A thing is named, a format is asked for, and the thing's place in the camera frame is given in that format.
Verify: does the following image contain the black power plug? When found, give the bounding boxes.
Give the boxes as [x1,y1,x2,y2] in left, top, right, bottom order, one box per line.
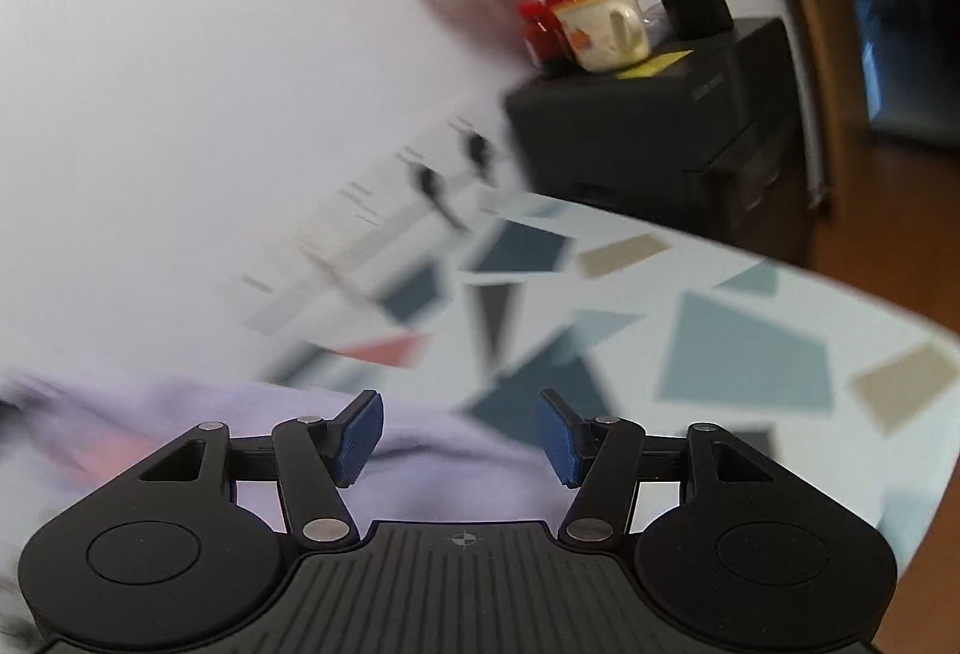
[461,130,494,184]
[411,165,466,229]

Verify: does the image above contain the lavender fleece jacket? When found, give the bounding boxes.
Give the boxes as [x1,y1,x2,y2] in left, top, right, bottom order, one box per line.
[0,375,563,625]

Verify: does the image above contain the black cabinet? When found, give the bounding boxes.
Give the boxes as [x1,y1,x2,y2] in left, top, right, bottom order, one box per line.
[504,16,815,265]

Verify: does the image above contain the wooden door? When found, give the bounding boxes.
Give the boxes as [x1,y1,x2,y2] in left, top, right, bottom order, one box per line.
[739,0,860,209]

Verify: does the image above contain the yellow sticky note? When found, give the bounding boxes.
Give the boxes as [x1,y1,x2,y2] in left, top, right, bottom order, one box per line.
[616,50,695,79]

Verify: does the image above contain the floral mug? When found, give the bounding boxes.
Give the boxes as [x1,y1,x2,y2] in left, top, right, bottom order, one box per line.
[551,0,652,72]

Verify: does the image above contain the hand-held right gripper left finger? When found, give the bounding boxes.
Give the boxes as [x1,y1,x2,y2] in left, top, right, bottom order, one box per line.
[81,390,385,545]

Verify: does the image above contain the white wall socket strip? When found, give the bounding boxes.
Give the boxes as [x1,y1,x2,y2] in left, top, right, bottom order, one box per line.
[240,114,511,336]

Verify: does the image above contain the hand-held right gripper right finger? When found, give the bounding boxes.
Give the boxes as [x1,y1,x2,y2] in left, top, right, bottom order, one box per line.
[538,388,836,545]

